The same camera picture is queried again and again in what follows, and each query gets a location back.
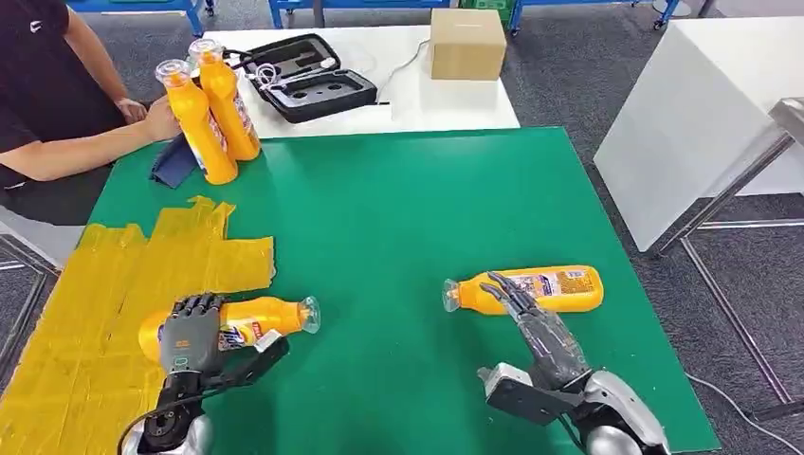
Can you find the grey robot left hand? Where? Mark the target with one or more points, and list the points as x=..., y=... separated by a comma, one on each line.
x=188, y=342

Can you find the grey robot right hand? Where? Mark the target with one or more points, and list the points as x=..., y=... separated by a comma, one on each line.
x=546, y=345

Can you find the person's left hand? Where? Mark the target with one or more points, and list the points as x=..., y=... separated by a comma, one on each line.
x=133, y=110

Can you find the person's right hand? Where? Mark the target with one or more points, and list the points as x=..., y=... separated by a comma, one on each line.
x=164, y=119

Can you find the orange drink bottle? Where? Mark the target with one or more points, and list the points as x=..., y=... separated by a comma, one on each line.
x=229, y=107
x=578, y=295
x=270, y=314
x=201, y=138

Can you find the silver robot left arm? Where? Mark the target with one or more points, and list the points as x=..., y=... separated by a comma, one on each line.
x=166, y=427

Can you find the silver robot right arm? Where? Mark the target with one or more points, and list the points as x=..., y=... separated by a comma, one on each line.
x=622, y=402

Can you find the dark blue cloth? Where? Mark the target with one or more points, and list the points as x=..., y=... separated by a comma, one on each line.
x=173, y=164

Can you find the person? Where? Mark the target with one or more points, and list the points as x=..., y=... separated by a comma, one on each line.
x=38, y=75

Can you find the yellow sheet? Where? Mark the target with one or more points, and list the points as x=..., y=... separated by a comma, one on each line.
x=75, y=314

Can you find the open black foam case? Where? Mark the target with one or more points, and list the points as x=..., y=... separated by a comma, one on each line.
x=314, y=97

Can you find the green table mat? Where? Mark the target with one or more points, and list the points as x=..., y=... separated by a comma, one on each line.
x=377, y=251

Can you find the white table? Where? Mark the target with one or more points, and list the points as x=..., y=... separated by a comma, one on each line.
x=440, y=107

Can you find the cardboard box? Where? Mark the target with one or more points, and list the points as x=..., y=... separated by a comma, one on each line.
x=468, y=47

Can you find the green plastic crate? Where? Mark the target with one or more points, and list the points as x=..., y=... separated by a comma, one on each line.
x=487, y=4

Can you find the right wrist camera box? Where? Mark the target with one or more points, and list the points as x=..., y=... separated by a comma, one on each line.
x=521, y=395

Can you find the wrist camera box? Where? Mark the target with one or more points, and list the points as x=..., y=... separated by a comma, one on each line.
x=264, y=358
x=521, y=395

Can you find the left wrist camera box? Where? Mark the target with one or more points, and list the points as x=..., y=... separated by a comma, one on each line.
x=264, y=358

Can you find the blue metal rack frame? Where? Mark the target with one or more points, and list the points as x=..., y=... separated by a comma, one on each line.
x=125, y=5
x=515, y=16
x=276, y=12

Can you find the metal table frame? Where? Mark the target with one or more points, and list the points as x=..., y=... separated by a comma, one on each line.
x=31, y=256

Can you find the steel bench frame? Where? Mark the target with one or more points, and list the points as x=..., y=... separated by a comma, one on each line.
x=788, y=116

